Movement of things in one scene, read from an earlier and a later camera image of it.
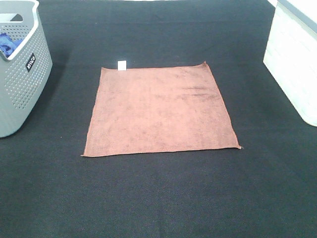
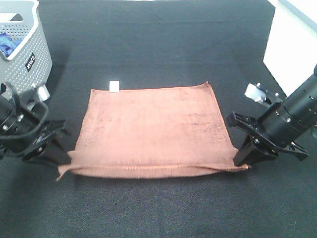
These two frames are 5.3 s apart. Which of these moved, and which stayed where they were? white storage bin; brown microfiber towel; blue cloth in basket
Moved: brown microfiber towel
Stayed: white storage bin; blue cloth in basket
